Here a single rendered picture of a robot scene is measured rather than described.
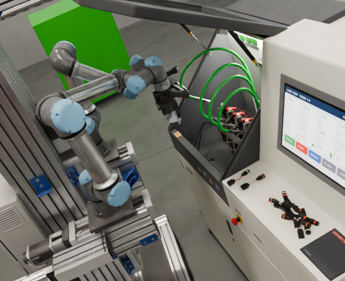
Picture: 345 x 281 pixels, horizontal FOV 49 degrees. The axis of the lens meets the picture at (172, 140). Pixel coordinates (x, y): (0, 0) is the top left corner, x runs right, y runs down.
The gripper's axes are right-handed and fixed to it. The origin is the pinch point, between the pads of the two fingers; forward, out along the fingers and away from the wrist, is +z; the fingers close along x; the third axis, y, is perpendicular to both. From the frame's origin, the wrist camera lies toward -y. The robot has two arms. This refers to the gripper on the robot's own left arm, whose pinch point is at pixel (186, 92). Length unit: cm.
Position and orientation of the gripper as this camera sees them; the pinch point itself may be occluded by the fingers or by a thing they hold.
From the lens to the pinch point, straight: 211.9
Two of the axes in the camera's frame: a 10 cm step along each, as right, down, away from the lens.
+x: -2.5, 4.2, -8.7
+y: -5.0, 7.2, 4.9
